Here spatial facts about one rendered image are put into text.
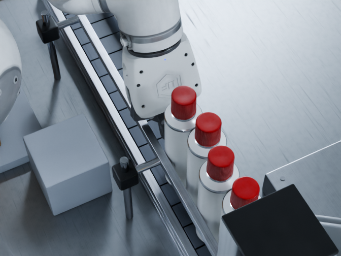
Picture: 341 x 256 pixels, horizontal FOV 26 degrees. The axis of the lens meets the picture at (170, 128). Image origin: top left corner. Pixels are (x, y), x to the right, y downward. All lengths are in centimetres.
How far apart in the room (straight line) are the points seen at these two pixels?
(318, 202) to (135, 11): 40
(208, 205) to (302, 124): 34
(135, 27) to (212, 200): 24
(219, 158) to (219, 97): 38
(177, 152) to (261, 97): 30
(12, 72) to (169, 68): 50
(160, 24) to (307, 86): 42
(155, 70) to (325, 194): 33
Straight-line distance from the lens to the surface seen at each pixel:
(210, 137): 93
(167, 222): 111
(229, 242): 40
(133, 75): 99
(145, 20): 94
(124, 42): 97
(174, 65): 100
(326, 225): 43
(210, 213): 98
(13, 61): 53
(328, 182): 114
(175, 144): 100
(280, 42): 136
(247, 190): 88
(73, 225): 115
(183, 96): 95
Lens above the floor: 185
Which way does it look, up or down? 56 degrees down
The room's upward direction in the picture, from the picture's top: straight up
